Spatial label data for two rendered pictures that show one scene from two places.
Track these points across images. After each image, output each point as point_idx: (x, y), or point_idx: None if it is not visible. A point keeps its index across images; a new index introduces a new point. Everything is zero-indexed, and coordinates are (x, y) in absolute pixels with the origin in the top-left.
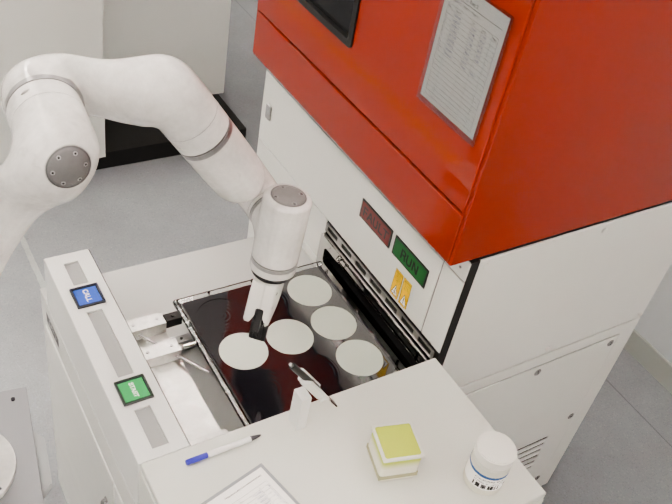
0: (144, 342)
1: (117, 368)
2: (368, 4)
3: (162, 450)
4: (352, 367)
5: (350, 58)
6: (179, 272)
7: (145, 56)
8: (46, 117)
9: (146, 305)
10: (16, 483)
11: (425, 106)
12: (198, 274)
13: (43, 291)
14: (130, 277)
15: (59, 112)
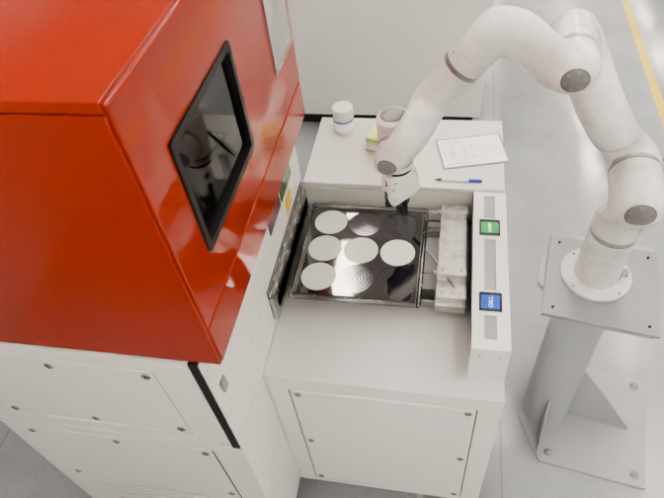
0: None
1: (492, 246)
2: (246, 95)
3: (489, 194)
4: (341, 217)
5: (255, 151)
6: (383, 369)
7: (512, 10)
8: (585, 12)
9: (427, 349)
10: (562, 256)
11: (279, 72)
12: (370, 361)
13: (502, 397)
14: (425, 381)
15: (576, 12)
